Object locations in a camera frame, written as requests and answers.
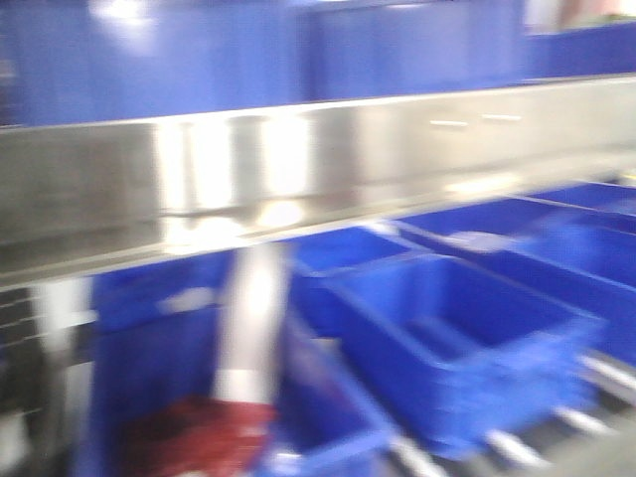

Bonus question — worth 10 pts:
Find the red mesh bag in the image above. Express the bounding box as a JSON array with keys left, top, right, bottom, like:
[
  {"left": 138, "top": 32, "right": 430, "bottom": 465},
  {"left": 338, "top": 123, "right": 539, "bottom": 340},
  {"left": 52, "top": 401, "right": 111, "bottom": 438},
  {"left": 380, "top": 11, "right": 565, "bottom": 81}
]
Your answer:
[{"left": 120, "top": 396, "right": 277, "bottom": 476}]

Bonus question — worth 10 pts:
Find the blue bin with red contents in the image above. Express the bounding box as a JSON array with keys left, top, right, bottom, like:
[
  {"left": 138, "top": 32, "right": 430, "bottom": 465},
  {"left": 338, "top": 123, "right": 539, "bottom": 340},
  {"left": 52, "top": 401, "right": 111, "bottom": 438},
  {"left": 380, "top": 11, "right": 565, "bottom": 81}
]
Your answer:
[{"left": 74, "top": 252, "right": 393, "bottom": 476}]

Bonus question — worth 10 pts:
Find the right steel shelf beam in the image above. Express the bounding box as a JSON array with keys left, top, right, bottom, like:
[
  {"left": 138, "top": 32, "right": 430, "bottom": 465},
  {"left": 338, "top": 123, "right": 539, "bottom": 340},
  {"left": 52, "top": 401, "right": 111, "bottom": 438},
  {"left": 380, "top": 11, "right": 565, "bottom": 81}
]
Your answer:
[{"left": 1, "top": 76, "right": 635, "bottom": 288}]

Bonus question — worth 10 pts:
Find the blue bin upper right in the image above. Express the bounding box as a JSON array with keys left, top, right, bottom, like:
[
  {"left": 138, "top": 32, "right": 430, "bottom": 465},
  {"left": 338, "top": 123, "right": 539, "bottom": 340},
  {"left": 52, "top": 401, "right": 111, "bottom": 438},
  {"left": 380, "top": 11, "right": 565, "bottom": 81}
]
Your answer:
[{"left": 1, "top": 1, "right": 524, "bottom": 126}]

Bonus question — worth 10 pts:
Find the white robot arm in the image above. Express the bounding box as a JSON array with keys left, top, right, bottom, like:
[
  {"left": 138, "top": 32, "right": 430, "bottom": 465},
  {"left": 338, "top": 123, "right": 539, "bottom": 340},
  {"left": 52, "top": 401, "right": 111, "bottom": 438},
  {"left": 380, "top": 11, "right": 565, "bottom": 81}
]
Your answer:
[{"left": 212, "top": 242, "right": 288, "bottom": 403}]

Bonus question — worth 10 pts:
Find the blue bin on rollers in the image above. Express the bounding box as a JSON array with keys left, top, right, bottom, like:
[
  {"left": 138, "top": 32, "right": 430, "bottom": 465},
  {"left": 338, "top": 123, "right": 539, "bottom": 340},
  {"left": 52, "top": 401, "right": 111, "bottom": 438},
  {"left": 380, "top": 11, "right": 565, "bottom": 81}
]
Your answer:
[{"left": 290, "top": 228, "right": 604, "bottom": 460}]

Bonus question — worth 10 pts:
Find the blue bin lower far right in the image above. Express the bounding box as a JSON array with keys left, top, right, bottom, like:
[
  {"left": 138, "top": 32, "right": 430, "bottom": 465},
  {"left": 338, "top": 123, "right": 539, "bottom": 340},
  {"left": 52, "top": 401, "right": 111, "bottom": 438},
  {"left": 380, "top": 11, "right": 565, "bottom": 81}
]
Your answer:
[{"left": 393, "top": 183, "right": 635, "bottom": 365}]

